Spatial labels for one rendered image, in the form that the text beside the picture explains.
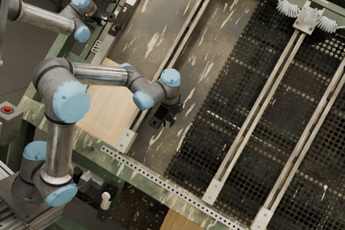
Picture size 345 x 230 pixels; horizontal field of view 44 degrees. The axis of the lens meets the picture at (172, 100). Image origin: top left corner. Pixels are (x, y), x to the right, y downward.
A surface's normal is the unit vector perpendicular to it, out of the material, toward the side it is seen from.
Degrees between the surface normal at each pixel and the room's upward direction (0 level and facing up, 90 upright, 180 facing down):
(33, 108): 56
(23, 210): 0
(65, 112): 83
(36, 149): 8
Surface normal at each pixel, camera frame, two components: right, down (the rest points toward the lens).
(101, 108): -0.14, -0.13
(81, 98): 0.65, 0.50
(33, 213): 0.33, -0.80
